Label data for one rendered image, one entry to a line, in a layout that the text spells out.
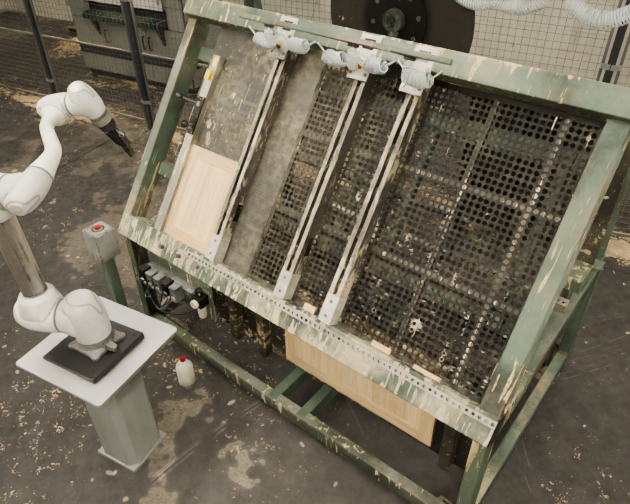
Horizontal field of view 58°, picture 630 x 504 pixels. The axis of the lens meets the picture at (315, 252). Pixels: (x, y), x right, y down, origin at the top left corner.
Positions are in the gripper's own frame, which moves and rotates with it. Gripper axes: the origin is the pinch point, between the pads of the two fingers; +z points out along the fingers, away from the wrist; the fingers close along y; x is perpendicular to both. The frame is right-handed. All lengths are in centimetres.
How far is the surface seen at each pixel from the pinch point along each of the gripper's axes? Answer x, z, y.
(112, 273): 45, 59, 22
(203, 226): 9, 40, -29
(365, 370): 46, 45, -136
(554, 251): -9, 11, -192
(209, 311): 43, 66, -41
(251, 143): -27, 13, -50
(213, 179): -12.1, 29.3, -28.2
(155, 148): -20.4, 27.6, 16.4
